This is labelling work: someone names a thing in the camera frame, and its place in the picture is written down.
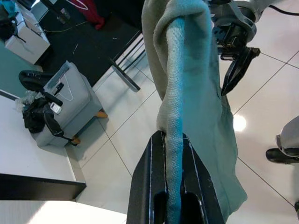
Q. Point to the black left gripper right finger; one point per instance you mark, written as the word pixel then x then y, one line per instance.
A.
pixel 201 186

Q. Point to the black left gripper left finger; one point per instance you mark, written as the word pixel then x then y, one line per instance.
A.
pixel 144 186

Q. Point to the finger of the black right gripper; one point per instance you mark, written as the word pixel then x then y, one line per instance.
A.
pixel 245 67
pixel 232 72

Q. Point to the grey-green sweatshirt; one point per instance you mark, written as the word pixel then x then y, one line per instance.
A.
pixel 201 105

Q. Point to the person in grey trousers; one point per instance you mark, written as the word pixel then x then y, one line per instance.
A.
pixel 289 135

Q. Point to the black metal clothes rack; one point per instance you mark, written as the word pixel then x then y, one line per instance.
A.
pixel 126 75

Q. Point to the grey fabric ottoman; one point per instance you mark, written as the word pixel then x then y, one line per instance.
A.
pixel 77 98

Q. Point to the white handheld device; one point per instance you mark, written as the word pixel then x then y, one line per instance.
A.
pixel 56 108

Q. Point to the white table black edge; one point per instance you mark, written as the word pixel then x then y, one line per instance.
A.
pixel 28 151

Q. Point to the red cloth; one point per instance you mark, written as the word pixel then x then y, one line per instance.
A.
pixel 93 14

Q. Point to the clear plastic wrap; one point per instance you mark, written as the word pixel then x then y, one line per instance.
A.
pixel 23 100

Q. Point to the small grey box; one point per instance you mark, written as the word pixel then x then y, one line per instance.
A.
pixel 60 16
pixel 67 14

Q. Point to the white shelf unit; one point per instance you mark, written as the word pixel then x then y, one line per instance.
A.
pixel 30 39

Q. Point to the blue bag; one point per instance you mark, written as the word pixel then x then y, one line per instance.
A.
pixel 10 5

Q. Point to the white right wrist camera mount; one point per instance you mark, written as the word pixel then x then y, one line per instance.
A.
pixel 245 19

